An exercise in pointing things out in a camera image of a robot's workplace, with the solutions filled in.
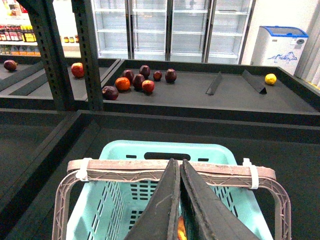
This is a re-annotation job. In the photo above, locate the black produce tray left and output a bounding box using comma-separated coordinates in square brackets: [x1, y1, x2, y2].
[0, 55, 120, 110]

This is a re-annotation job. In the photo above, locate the orange tomato fruit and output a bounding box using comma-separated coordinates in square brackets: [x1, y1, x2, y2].
[115, 77, 131, 91]

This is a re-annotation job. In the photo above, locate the small dark red apple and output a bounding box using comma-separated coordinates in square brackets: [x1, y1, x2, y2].
[153, 70, 163, 82]

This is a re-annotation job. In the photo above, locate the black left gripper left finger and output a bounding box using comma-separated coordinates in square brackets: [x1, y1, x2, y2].
[125, 158, 181, 240]

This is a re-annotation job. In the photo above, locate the turquoise plastic shopping basket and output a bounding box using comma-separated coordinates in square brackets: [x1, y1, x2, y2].
[66, 140, 272, 240]

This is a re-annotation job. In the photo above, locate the black divider left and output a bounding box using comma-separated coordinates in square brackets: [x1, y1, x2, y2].
[206, 71, 223, 96]

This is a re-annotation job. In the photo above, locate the white zip tie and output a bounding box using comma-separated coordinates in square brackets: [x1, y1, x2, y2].
[75, 157, 92, 182]
[242, 158, 259, 190]

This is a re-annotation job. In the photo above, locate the black divider right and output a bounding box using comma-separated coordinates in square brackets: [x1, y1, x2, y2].
[241, 69, 267, 95]

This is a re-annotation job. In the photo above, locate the dark red apple centre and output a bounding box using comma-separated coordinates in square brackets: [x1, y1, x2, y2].
[132, 74, 145, 90]

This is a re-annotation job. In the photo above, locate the dark red apple back left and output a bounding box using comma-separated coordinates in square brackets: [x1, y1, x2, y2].
[122, 69, 135, 82]

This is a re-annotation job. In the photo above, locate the white zip tie right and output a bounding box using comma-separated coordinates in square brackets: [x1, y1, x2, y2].
[242, 158, 259, 190]

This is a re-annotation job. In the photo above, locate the black metal upright post left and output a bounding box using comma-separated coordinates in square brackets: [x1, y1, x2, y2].
[18, 0, 75, 111]

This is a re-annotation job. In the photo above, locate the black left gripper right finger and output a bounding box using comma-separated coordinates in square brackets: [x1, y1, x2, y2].
[179, 160, 258, 240]

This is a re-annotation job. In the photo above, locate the black produce tray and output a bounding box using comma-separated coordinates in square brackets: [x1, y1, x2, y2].
[0, 55, 120, 110]
[101, 59, 320, 127]

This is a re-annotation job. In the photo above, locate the red yellow apple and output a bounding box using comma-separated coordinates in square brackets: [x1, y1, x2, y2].
[177, 215, 187, 240]

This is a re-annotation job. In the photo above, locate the red apple small front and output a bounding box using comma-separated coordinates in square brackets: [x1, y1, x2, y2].
[142, 80, 155, 94]

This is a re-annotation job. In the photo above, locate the shelf of bottles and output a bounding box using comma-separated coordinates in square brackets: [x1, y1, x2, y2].
[0, 0, 81, 58]

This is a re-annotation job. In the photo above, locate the black produce tray right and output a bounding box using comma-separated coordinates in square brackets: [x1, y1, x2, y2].
[101, 59, 320, 127]

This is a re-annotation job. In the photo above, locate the dark red apple back top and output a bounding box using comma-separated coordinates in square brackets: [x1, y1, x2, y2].
[139, 65, 151, 79]

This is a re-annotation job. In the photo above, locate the yellow lemon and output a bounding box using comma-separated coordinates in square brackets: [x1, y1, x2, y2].
[264, 73, 277, 86]

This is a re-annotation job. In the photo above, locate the glass door refrigerator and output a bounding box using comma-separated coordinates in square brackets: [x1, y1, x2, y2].
[91, 0, 256, 64]

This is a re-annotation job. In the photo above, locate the dark red apple front left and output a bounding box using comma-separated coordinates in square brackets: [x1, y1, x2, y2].
[102, 86, 119, 101]

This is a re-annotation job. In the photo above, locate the dark red apple right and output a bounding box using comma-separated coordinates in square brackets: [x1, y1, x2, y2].
[165, 68, 177, 83]

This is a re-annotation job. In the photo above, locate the black metal upright post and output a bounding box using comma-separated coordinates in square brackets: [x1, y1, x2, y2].
[71, 0, 103, 111]
[18, 0, 75, 111]

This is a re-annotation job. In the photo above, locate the black divider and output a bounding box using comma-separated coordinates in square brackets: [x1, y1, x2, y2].
[206, 71, 223, 96]
[241, 69, 267, 95]

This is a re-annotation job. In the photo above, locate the dark red fruit far left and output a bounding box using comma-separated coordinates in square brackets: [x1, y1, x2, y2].
[3, 59, 18, 72]

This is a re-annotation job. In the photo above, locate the white zip tie left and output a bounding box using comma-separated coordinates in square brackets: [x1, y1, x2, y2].
[75, 157, 92, 182]

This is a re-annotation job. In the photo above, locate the black metal upright post right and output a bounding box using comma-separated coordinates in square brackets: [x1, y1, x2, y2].
[71, 0, 103, 111]

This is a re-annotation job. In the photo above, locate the white blue chest freezer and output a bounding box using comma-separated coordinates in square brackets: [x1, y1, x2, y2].
[250, 25, 309, 75]

